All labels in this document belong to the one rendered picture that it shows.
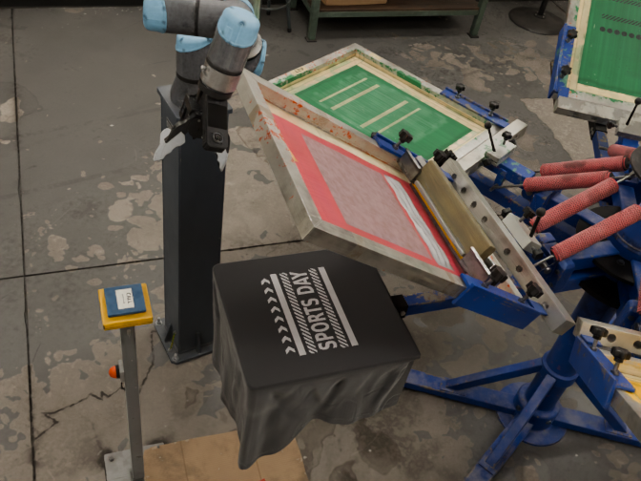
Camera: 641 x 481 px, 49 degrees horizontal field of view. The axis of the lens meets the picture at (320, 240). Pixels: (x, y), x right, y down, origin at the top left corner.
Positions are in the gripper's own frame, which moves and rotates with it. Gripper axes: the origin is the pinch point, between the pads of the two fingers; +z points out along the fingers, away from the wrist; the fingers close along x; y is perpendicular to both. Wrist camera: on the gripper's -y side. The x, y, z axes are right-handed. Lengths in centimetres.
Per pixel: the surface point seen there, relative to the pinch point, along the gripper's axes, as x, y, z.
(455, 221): -73, -5, 1
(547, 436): -185, -12, 98
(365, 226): -38.5, -14.7, -2.0
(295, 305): -45, 2, 43
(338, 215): -29.9, -14.8, -4.3
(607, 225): -124, -7, -7
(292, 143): -25.8, 9.0, -5.4
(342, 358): -52, -18, 40
